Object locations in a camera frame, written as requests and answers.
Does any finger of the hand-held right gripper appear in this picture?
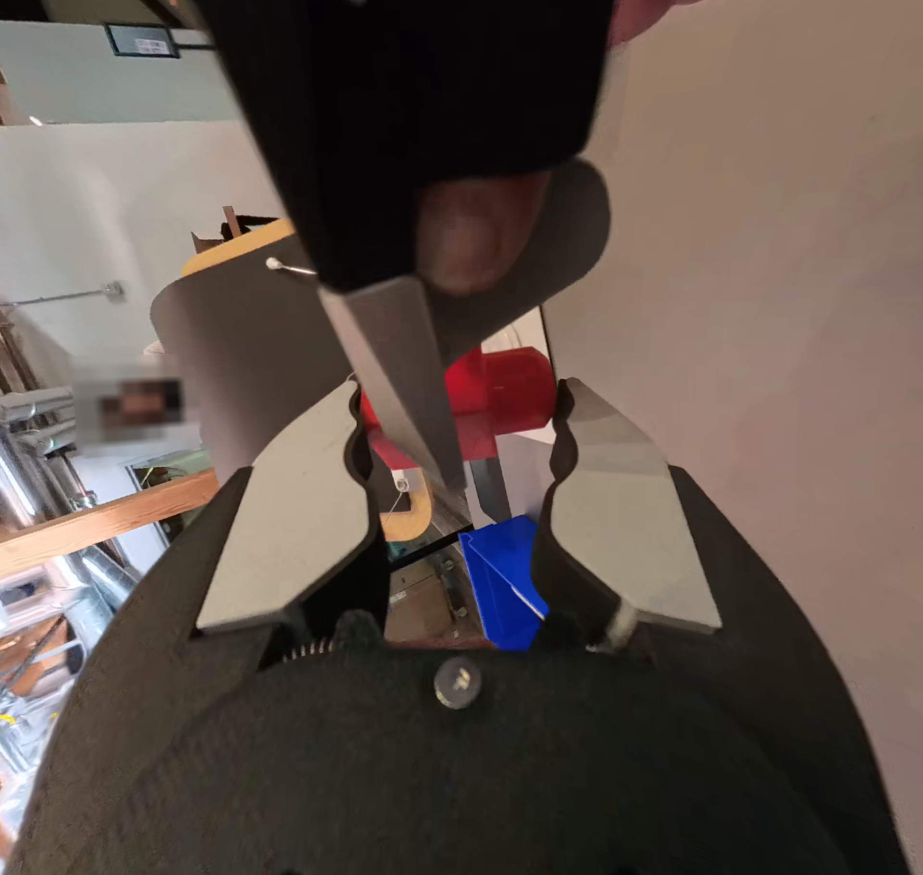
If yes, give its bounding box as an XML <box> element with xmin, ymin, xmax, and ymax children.
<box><xmin>430</xmin><ymin>159</ymin><xmax>615</xmax><ymax>365</ymax></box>
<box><xmin>318</xmin><ymin>275</ymin><xmax>471</xmax><ymax>530</ymax></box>

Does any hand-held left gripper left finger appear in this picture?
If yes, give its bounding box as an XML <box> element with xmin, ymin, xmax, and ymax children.
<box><xmin>194</xmin><ymin>378</ymin><xmax>393</xmax><ymax>642</ymax></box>

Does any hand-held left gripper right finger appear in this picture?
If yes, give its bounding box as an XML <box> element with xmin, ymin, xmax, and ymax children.
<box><xmin>530</xmin><ymin>376</ymin><xmax>723</xmax><ymax>650</ymax></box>

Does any red toy block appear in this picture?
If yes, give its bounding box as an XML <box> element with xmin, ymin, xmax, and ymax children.
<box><xmin>361</xmin><ymin>349</ymin><xmax>558</xmax><ymax>489</ymax></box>

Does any person's right hand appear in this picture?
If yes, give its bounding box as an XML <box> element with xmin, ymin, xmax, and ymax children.
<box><xmin>419</xmin><ymin>0</ymin><xmax>751</xmax><ymax>295</ymax></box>

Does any blue plastic bin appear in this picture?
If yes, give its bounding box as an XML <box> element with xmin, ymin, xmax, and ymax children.
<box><xmin>459</xmin><ymin>515</ymin><xmax>556</xmax><ymax>652</ymax></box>

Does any wooden beam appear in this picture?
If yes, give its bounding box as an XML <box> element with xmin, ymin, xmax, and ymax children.
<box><xmin>0</xmin><ymin>472</ymin><xmax>220</xmax><ymax>580</ymax></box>

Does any metal conduit pipe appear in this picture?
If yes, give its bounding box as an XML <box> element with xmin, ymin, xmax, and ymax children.
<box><xmin>0</xmin><ymin>283</ymin><xmax>128</xmax><ymax>313</ymax></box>

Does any silver ventilation duct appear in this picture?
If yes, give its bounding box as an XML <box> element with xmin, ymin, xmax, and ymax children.
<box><xmin>0</xmin><ymin>299</ymin><xmax>152</xmax><ymax>631</ymax></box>

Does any black wall sign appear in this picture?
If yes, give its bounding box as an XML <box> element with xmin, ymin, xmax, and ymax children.
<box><xmin>104</xmin><ymin>25</ymin><xmax>181</xmax><ymax>60</ymax></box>

